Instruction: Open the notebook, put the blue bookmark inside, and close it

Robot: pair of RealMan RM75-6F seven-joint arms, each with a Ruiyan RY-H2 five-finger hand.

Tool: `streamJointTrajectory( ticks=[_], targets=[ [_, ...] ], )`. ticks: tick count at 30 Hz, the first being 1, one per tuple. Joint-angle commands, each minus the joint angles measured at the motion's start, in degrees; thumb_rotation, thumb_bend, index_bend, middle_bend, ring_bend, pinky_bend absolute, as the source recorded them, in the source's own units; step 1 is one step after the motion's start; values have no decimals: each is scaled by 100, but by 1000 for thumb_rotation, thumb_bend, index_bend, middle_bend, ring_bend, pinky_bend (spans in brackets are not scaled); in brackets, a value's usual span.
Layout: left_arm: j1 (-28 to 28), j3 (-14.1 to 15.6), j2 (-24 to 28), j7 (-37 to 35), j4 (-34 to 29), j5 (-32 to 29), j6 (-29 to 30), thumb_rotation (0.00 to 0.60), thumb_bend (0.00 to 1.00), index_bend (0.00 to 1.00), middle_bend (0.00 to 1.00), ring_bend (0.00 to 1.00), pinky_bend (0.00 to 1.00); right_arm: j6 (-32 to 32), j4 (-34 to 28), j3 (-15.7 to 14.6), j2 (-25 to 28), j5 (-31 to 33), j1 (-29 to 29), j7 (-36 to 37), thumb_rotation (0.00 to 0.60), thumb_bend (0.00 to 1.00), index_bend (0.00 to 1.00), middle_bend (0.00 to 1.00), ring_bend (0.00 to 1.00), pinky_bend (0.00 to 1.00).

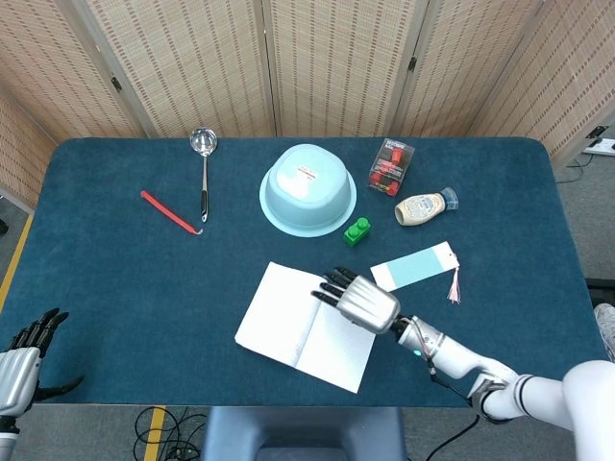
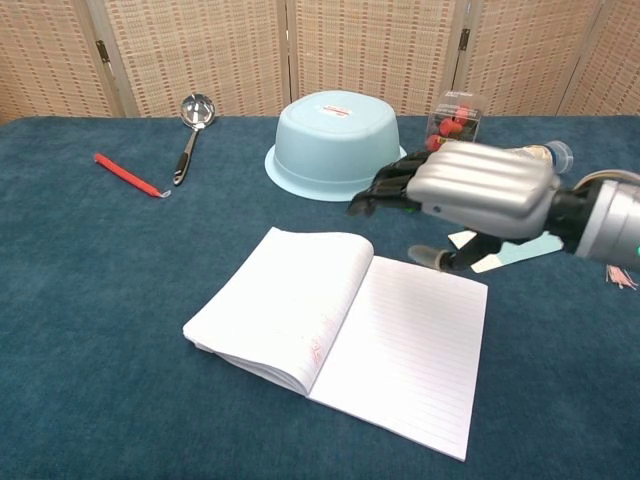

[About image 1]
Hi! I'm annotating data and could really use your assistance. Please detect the dark blue table cloth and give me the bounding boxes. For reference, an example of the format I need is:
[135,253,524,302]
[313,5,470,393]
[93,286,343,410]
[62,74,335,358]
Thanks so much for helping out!
[0,137,611,409]

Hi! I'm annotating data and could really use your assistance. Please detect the blue white tasselled bookmark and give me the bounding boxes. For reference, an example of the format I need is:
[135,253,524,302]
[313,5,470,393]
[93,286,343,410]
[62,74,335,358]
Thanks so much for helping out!
[369,242,462,304]

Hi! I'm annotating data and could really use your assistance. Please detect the clear box red parts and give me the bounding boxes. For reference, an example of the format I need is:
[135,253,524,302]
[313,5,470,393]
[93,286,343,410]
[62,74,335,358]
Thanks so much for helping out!
[367,137,416,197]

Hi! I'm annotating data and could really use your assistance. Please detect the steel ladle black handle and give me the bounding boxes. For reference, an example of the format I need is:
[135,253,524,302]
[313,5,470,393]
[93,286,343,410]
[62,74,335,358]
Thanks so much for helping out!
[188,127,219,224]

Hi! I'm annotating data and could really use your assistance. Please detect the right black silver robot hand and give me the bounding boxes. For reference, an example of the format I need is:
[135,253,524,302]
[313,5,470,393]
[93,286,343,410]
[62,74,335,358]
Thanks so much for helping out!
[310,266,403,336]

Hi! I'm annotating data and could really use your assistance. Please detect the green toy building brick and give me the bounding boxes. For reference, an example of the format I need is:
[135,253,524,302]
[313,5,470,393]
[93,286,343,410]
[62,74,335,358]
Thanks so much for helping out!
[342,217,372,249]

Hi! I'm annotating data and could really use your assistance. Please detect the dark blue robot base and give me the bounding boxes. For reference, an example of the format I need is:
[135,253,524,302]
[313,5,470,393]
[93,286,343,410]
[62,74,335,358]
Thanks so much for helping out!
[201,406,407,461]

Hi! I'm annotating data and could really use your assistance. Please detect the black floor cables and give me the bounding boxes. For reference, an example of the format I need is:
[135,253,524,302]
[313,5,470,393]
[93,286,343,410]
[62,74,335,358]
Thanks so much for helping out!
[133,405,208,461]

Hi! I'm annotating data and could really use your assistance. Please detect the light blue plastic bowl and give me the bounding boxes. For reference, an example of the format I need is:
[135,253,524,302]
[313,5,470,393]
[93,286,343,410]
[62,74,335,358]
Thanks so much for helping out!
[258,144,358,238]

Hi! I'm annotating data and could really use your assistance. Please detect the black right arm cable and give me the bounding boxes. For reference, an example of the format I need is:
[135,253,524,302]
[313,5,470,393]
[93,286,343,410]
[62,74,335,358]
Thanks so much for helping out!
[421,352,482,461]

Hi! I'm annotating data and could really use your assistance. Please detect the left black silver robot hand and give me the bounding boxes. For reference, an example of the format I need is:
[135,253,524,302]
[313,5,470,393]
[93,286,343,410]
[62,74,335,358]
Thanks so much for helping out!
[0,307,86,417]

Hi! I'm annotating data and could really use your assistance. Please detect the red plastic stick tool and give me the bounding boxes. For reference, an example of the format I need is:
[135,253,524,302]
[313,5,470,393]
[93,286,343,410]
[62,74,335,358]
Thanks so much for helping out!
[140,190,204,236]

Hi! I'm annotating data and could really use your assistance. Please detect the woven wooden folding screen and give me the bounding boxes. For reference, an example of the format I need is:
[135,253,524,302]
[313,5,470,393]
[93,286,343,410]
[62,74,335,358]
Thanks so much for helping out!
[0,0,615,207]

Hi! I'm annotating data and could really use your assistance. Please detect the cream squeeze bottle blue cap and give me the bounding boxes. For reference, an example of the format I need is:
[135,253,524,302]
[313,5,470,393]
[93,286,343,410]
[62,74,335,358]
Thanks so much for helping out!
[394,186,459,228]

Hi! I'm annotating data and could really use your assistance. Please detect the yellow white lined notebook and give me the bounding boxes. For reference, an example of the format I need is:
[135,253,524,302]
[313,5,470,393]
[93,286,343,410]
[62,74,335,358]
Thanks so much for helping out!
[234,261,378,395]

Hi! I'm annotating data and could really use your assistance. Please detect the white power strip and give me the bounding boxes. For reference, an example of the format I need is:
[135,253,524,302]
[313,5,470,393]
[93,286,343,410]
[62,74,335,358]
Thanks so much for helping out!
[582,125,615,156]

